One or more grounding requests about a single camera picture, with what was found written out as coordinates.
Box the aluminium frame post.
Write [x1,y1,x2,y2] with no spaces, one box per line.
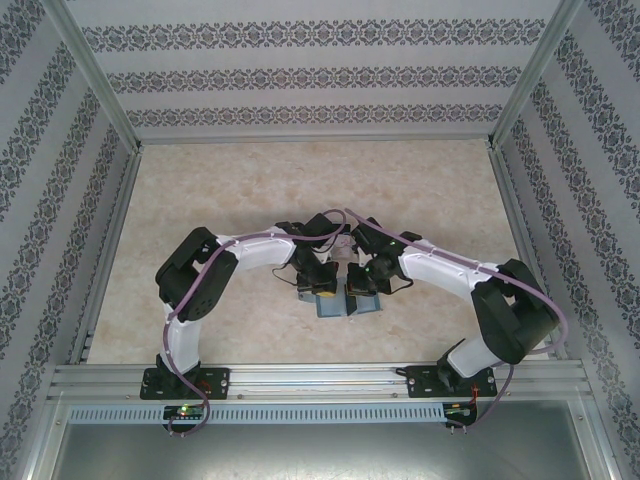
[47,0,146,154]
[485,0,587,151]

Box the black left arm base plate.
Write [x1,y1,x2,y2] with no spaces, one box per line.
[139,367,232,401]

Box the small circuit board green light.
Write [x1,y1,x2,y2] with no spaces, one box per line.
[163,405,205,420]

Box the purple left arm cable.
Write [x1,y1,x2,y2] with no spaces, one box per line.
[163,208,351,439]

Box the teal leather card holder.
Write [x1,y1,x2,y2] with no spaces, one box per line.
[298,292,382,320]

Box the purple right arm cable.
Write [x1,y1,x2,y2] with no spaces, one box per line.
[347,207,569,436]

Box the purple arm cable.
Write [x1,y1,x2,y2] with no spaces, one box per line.
[163,208,351,439]
[347,207,569,436]

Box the aluminium mounting rail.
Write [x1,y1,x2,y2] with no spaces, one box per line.
[47,363,586,401]

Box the grey slotted cable duct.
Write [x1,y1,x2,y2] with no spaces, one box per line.
[67,402,446,426]

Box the aluminium side rail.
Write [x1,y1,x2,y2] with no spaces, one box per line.
[487,145,570,360]
[68,147,146,365]

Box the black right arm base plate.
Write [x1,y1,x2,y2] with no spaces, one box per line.
[396,364,496,400]

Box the grey sheet metal panel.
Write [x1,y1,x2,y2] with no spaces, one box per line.
[27,422,614,480]

